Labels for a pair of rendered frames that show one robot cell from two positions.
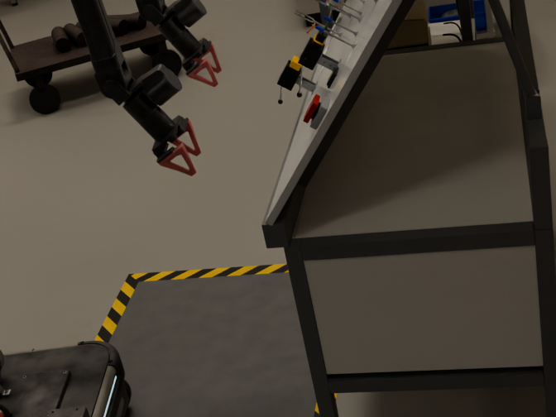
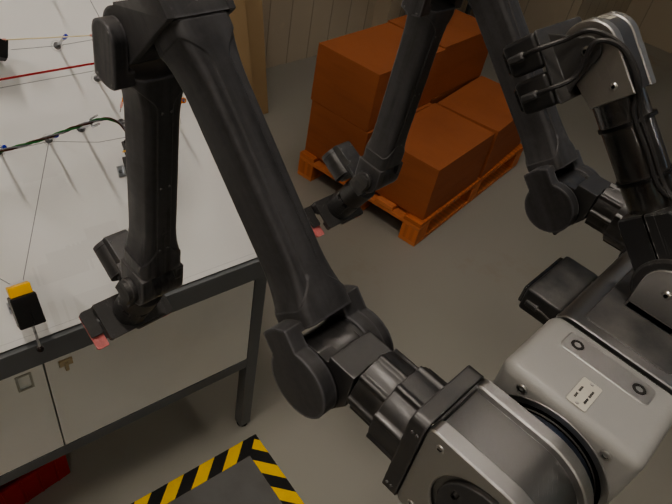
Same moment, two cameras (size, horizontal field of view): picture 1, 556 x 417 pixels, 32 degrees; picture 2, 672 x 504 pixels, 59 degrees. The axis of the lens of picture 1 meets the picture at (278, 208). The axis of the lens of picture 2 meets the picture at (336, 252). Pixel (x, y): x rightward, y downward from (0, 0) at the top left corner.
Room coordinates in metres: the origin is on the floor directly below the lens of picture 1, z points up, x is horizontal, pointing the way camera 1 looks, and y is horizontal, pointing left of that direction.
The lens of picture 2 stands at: (2.85, 0.72, 1.91)
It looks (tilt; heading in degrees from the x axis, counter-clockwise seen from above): 41 degrees down; 209
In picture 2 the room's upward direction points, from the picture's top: 12 degrees clockwise
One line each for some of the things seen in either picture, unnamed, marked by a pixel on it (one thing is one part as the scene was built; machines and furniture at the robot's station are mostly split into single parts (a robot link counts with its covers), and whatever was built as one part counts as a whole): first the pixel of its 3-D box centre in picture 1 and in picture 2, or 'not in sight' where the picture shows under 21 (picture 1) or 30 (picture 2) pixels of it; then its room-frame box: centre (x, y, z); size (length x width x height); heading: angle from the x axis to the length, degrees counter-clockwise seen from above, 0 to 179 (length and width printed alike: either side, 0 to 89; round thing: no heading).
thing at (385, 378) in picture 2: not in sight; (404, 407); (2.52, 0.64, 1.45); 0.09 x 0.08 x 0.12; 172
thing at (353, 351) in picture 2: not in sight; (338, 369); (2.51, 0.56, 1.43); 0.10 x 0.05 x 0.09; 82
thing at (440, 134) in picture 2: not in sight; (430, 113); (0.00, -0.45, 0.37); 1.27 x 0.90 x 0.75; 172
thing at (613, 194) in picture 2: not in sight; (625, 217); (2.02, 0.71, 1.45); 0.09 x 0.08 x 0.12; 172
